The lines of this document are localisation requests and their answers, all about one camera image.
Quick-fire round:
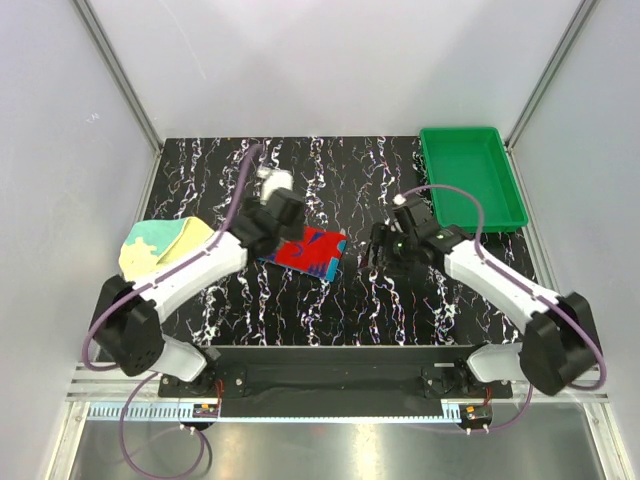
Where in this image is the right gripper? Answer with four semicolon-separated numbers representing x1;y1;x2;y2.
359;222;418;278

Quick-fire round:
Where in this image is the red and blue towel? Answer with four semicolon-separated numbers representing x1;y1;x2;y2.
260;226;347;282

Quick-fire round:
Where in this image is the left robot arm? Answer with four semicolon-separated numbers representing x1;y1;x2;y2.
88;187;305;396

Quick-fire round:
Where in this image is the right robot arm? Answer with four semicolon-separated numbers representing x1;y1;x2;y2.
365;196;603;397

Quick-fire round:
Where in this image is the green plastic bin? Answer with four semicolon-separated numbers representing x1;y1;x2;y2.
420;126;529;233

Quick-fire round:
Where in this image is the yellow and green towel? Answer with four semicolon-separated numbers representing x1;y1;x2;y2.
118;217;214;281

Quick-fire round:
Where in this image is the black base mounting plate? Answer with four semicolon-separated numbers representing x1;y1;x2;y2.
158;346;512;422

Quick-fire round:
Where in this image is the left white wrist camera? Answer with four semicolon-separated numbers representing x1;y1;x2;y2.
256;166;293;204

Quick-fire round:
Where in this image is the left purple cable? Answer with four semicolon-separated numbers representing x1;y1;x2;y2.
82;144;264;479

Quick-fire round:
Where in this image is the aluminium rail frame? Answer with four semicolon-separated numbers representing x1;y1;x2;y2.
64;362;610;401

